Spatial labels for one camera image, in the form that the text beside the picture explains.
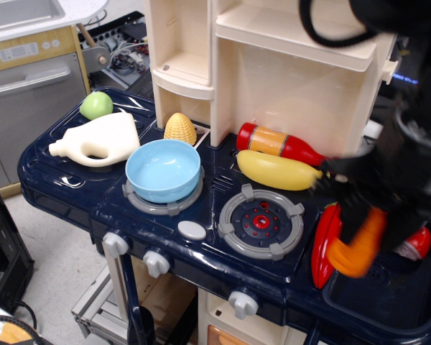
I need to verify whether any grey stove knob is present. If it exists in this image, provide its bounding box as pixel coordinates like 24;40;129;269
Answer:
228;291;259;320
143;250;170;278
102;232;129;259

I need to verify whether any grey right stove knob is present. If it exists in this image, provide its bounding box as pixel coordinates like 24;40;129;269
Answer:
228;291;259;320

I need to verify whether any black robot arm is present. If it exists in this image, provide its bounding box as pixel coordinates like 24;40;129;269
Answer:
299;1;431;252

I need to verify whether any electronics board with wires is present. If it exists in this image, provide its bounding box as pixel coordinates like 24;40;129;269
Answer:
78;11;149;90

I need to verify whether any grey right burner ring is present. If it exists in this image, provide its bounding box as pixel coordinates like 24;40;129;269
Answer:
217;183;305;262

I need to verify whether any red toy chili pepper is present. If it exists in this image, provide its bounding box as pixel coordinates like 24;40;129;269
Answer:
311;203;343;289

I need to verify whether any grey middle stove knob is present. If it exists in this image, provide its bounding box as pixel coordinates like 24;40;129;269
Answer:
143;250;170;278

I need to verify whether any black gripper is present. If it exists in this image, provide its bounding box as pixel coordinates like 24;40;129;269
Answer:
315;118;431;253

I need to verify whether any cream toy kitchen shelf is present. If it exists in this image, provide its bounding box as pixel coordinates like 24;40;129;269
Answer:
144;1;397;157

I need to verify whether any light blue plastic bowl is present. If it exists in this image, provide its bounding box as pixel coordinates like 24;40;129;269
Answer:
125;139;201;203

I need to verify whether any green toy apple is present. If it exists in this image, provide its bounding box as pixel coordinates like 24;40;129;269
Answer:
80;91;113;120

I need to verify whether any toy dishwasher wooden cabinet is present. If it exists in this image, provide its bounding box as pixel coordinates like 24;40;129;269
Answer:
0;1;107;190

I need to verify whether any aluminium frame rail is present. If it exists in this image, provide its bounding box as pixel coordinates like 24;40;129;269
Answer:
71;266;128;344

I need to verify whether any navy toy kitchen counter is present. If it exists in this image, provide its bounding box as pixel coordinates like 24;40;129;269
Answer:
18;109;431;344

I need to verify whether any red toy meat slice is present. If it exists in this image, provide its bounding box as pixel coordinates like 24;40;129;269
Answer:
394;226;431;261

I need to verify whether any grey burner ring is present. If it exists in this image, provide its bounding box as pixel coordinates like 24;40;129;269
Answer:
217;183;305;262
121;165;205;217

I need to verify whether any yellow toy bottle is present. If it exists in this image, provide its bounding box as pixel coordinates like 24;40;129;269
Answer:
236;149;324;191

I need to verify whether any yellow toy corn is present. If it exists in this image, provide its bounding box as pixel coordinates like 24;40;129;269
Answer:
164;112;197;145

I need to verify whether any red toy ketchup bottle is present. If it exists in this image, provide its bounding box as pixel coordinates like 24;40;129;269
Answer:
236;122;329;167

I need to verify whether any cream toy milk jug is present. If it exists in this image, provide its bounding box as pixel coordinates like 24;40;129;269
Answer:
49;112;140;167

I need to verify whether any grey left burner ring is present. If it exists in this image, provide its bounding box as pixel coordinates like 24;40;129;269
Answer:
121;165;205;217

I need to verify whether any black computer case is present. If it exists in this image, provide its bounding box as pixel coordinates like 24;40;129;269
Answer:
0;195;34;313

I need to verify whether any grey left stove knob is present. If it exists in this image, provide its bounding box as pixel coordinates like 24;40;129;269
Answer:
102;232;129;259

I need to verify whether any grey oval button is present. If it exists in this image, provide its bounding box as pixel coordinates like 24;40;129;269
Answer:
177;221;207;241

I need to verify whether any orange toy carrot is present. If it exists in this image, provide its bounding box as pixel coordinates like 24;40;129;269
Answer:
325;207;387;278

